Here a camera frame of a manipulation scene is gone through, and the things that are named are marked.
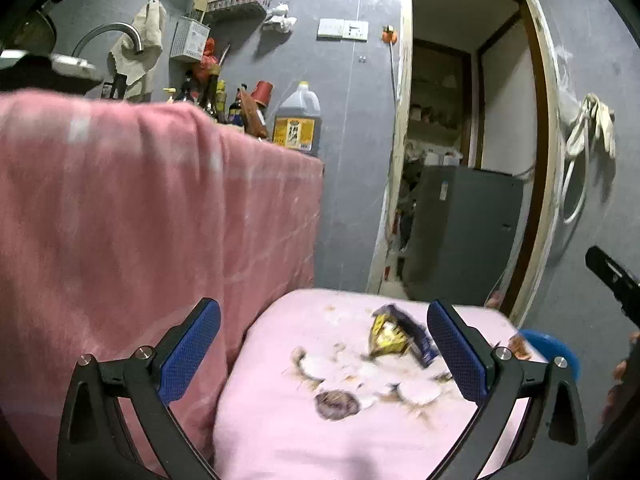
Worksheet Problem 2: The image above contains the white wire wall rack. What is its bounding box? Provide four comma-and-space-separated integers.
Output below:
205, 0, 273, 23

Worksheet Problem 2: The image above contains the white wall switch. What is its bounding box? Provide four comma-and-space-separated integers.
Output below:
317, 18, 345, 40

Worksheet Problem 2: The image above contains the white hose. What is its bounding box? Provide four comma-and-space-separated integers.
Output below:
560, 110, 590, 225

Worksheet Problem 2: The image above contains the light pink printed cushion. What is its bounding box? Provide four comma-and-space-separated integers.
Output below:
214, 287, 548, 480

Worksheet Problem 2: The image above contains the person's right hand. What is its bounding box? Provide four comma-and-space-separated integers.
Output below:
602, 331, 640, 423

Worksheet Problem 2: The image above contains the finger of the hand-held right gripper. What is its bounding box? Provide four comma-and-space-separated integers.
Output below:
585, 246, 640, 328

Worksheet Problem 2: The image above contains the dark glass bottle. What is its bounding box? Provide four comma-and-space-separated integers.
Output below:
175, 72, 197, 104

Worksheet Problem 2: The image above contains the wooden door frame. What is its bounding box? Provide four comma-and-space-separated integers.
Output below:
367, 0, 562, 328

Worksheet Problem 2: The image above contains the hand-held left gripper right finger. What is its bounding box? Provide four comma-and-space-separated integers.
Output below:
426, 299, 588, 480

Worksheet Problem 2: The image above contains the white crumpled plastic bag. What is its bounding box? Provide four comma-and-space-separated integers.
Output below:
262, 2, 298, 33

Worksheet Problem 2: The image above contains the large dark vinegar jug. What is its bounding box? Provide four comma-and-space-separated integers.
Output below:
272, 81, 323, 157

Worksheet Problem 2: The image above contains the dark sauce bottle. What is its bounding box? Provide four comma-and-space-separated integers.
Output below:
200, 67, 227, 122

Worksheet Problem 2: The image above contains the white utensil holder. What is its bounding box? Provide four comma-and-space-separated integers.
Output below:
170, 16, 211, 63

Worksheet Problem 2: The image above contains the grey appliance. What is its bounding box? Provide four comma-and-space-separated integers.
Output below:
402, 165, 525, 306

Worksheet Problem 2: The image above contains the beige dish cloth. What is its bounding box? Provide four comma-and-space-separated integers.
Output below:
109, 0, 168, 101

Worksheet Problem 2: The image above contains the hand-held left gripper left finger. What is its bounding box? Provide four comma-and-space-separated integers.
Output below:
56, 297, 222, 480

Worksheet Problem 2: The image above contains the pink towel blanket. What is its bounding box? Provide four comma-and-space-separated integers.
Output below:
0, 89, 325, 480

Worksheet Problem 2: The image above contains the red plastic bag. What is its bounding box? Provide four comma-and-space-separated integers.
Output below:
192, 37, 222, 82

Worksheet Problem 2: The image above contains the steel faucet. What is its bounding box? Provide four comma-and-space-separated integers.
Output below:
72, 22, 145, 58

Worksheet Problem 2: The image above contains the metal pot lid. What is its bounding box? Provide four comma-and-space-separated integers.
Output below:
50, 54, 104, 83

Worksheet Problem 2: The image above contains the clear plastic bag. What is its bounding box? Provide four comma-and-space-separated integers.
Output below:
554, 80, 585, 127

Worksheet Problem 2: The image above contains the yellow and blue snack wrapper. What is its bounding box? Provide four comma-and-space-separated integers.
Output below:
367, 304, 441, 368

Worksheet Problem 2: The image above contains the brown seasoning packet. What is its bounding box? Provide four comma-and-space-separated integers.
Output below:
237, 87, 269, 140

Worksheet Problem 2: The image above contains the blue plastic basin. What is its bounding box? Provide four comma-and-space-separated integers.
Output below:
517, 329, 581, 381

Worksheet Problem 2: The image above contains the red cup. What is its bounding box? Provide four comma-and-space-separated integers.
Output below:
250, 80, 275, 106

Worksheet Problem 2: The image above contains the orange snack wrapper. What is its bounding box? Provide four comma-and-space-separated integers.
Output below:
507, 335, 532, 361

